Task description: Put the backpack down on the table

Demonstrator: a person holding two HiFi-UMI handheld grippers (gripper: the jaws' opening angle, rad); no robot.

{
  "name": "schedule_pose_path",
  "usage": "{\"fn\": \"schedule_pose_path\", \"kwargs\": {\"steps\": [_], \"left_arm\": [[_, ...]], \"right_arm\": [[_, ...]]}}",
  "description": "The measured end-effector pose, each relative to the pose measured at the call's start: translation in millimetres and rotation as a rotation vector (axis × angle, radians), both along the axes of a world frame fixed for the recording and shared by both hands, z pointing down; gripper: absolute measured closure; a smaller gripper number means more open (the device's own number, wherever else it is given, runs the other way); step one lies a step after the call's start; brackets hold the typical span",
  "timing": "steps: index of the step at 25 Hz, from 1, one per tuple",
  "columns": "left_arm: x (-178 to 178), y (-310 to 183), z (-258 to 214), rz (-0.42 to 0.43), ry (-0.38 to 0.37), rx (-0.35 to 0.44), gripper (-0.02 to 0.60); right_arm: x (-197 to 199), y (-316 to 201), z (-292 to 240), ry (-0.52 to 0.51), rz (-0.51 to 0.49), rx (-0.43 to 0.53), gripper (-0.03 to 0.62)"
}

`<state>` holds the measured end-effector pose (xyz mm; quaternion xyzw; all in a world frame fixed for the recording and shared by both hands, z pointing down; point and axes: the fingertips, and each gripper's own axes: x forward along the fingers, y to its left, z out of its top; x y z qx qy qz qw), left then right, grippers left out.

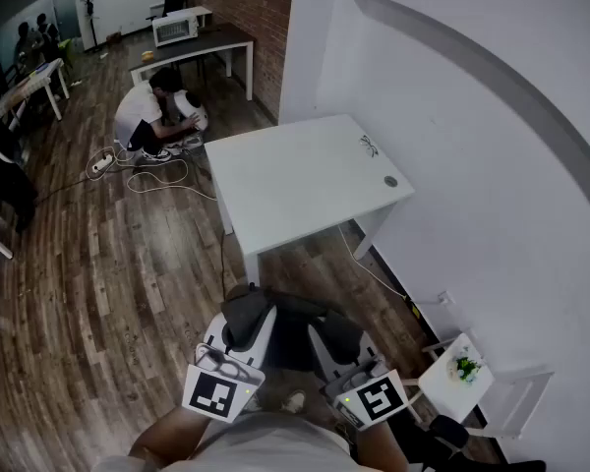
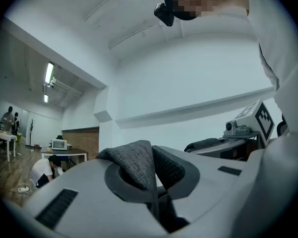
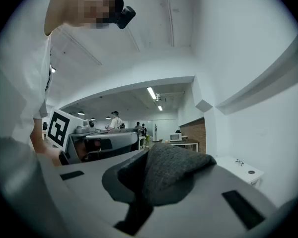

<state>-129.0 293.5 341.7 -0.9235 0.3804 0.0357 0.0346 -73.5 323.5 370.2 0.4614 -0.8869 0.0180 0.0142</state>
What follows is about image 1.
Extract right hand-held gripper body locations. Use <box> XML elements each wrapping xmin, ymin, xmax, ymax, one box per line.
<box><xmin>307</xmin><ymin>323</ymin><xmax>409</xmax><ymax>433</ymax></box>

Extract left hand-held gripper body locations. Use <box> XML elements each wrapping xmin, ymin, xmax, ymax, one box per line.
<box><xmin>181</xmin><ymin>307</ymin><xmax>279</xmax><ymax>425</ymax></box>

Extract person's left forearm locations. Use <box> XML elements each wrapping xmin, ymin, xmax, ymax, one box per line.
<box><xmin>127</xmin><ymin>402</ymin><xmax>213</xmax><ymax>462</ymax></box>

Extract person's right forearm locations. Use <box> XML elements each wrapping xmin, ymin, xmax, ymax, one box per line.
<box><xmin>357</xmin><ymin>419</ymin><xmax>410</xmax><ymax>472</ymax></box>

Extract black round object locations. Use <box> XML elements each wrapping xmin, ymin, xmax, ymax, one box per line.
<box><xmin>429</xmin><ymin>414</ymin><xmax>472</xmax><ymax>450</ymax></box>

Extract person's white shirt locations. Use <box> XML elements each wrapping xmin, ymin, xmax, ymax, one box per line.
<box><xmin>91</xmin><ymin>410</ymin><xmax>361</xmax><ymax>472</ymax></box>

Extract person's light shoe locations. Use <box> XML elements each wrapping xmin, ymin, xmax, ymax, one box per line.
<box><xmin>279</xmin><ymin>389</ymin><xmax>308</xmax><ymax>415</ymax></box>

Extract green and white flower bunch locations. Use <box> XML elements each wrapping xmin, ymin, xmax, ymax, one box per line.
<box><xmin>445</xmin><ymin>345</ymin><xmax>484</xmax><ymax>386</ymax></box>

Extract white power strip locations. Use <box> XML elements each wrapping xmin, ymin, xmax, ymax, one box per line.
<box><xmin>91</xmin><ymin>151</ymin><xmax>116</xmax><ymax>174</ymax></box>

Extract white round robot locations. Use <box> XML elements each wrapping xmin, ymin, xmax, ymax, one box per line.
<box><xmin>171</xmin><ymin>89</ymin><xmax>210</xmax><ymax>135</ymax></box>

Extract black chair with clothing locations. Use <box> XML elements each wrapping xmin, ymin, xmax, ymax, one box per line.
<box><xmin>0</xmin><ymin>118</ymin><xmax>39</xmax><ymax>236</ymax></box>

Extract dark desk with white legs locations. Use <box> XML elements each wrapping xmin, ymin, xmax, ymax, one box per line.
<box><xmin>128</xmin><ymin>22</ymin><xmax>256</xmax><ymax>102</ymax></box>

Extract white table with yellow top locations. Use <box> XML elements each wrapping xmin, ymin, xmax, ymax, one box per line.
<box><xmin>0</xmin><ymin>57</ymin><xmax>72</xmax><ymax>123</ymax></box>

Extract white toaster oven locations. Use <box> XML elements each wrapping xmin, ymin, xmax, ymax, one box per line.
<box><xmin>150</xmin><ymin>14</ymin><xmax>200</xmax><ymax>49</ymax></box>

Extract green chair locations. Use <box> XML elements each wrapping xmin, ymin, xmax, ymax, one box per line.
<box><xmin>55</xmin><ymin>36</ymin><xmax>76</xmax><ymax>69</ymax></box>

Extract small white desk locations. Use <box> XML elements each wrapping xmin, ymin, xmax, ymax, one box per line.
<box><xmin>148</xmin><ymin>5</ymin><xmax>213</xmax><ymax>30</ymax></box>

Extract black coat stand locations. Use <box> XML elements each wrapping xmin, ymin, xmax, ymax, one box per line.
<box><xmin>80</xmin><ymin>0</ymin><xmax>100</xmax><ymax>51</ymax></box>

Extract black floor cable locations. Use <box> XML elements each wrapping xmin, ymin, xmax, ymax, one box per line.
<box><xmin>218</xmin><ymin>231</ymin><xmax>229</xmax><ymax>307</ymax></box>

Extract white wall cable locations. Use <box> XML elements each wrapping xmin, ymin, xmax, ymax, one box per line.
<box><xmin>337</xmin><ymin>223</ymin><xmax>410</xmax><ymax>301</ymax></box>

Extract white floor cable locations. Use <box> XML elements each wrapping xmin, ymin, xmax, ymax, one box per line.
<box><xmin>85</xmin><ymin>146</ymin><xmax>219</xmax><ymax>202</ymax></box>

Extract thin-frame glasses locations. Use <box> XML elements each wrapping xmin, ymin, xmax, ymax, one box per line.
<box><xmin>358</xmin><ymin>134</ymin><xmax>381</xmax><ymax>159</ymax></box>

